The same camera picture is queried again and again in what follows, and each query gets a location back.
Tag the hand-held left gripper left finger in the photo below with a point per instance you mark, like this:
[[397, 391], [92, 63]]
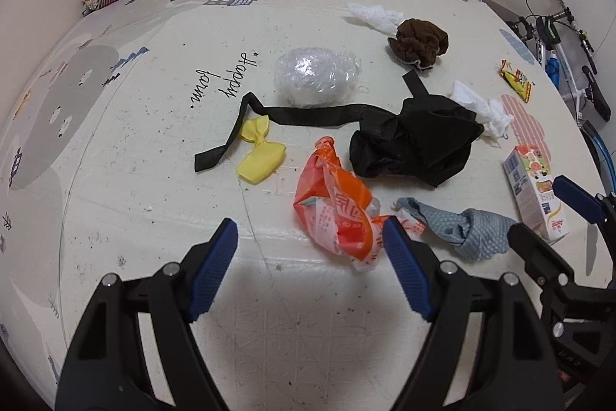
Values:
[[216, 261]]

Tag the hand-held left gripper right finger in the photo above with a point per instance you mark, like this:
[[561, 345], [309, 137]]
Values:
[[404, 266]]

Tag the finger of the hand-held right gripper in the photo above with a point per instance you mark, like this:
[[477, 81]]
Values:
[[534, 247], [575, 196]]

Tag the orange plastic bag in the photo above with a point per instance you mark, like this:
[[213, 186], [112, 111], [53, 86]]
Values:
[[337, 199]]

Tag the white tissue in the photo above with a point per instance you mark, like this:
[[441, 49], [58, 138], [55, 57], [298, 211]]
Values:
[[491, 112]]

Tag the yellow red snack bag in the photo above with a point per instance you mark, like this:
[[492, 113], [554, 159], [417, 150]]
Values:
[[517, 83]]

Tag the small milk carton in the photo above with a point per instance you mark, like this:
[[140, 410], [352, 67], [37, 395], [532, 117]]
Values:
[[529, 194]]

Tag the grey-blue dotted cloth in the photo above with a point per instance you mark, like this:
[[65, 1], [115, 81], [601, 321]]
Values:
[[476, 233]]

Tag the yellow ribbon bow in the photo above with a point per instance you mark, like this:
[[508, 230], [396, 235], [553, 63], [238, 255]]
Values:
[[262, 160]]

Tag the black non-woven bag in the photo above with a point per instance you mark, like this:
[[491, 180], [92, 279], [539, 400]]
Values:
[[414, 136]]

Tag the white blue bicycle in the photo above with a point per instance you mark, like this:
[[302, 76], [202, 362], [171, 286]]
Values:
[[563, 50]]

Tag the crumpled clear plastic bag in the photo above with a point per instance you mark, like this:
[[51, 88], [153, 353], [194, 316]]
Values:
[[313, 76]]

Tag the brown fabric scrunchie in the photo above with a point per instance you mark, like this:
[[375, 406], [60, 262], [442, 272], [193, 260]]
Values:
[[418, 40]]

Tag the white crumpled plastic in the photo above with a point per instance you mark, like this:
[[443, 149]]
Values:
[[378, 17]]

